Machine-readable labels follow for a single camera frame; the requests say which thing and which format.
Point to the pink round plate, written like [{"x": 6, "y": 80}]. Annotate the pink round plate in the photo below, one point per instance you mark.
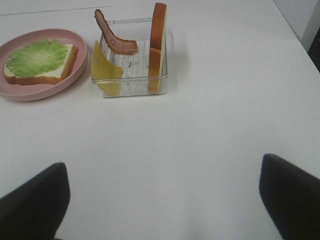
[{"x": 16, "y": 92}]

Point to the yellow cheese slice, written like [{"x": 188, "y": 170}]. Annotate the yellow cheese slice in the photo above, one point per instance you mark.
[{"x": 104, "y": 71}]

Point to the right clear plastic tray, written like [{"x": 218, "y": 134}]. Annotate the right clear plastic tray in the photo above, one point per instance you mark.
[{"x": 135, "y": 67}]

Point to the bread slice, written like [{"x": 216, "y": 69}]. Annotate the bread slice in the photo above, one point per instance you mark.
[
  {"x": 157, "y": 46},
  {"x": 52, "y": 77}
]

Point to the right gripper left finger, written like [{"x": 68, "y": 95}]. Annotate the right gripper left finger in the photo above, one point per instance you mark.
[{"x": 36, "y": 209}]

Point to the bacon strip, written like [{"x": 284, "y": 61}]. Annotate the bacon strip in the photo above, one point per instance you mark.
[{"x": 117, "y": 45}]

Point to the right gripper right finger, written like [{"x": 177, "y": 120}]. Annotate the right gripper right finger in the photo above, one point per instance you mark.
[{"x": 291, "y": 197}]

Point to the green lettuce leaf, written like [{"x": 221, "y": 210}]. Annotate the green lettuce leaf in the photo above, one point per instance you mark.
[{"x": 37, "y": 58}]

